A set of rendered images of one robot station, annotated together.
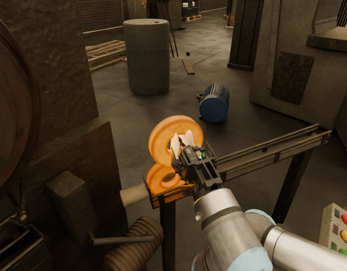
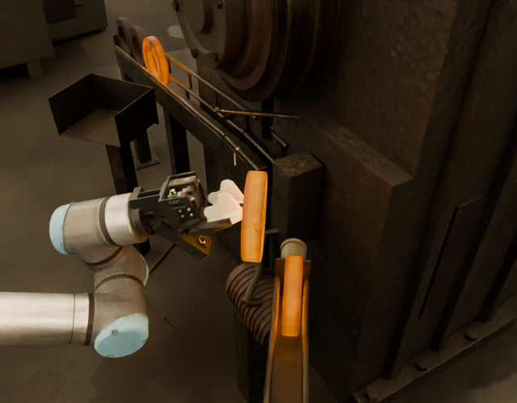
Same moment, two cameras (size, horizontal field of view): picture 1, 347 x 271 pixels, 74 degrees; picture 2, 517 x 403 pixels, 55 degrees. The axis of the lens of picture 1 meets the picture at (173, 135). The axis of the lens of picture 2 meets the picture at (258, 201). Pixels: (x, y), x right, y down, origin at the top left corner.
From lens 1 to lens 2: 1.02 m
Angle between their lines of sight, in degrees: 86
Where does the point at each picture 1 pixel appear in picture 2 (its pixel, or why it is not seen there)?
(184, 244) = not seen: outside the picture
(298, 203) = not seen: outside the picture
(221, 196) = (119, 199)
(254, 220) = (117, 306)
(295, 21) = not seen: outside the picture
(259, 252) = (61, 217)
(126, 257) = (242, 276)
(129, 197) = (285, 248)
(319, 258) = (20, 295)
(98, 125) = (378, 172)
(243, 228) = (83, 210)
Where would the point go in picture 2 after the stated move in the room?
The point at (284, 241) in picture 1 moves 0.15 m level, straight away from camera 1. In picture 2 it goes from (65, 297) to (78, 371)
